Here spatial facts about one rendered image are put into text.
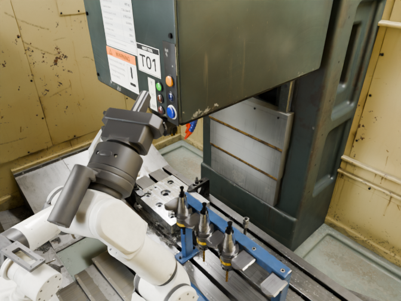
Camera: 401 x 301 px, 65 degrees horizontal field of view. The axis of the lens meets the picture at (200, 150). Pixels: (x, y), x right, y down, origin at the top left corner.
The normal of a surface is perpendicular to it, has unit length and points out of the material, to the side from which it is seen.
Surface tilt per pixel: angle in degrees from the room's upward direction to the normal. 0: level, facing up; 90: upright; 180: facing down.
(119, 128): 30
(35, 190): 24
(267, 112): 92
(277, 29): 90
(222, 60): 90
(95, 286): 8
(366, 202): 90
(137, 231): 70
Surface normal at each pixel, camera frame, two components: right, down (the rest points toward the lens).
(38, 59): 0.67, 0.40
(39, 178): 0.27, -0.62
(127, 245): 0.81, -0.04
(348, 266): 0.00, -0.85
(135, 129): -0.16, -0.48
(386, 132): -0.74, 0.36
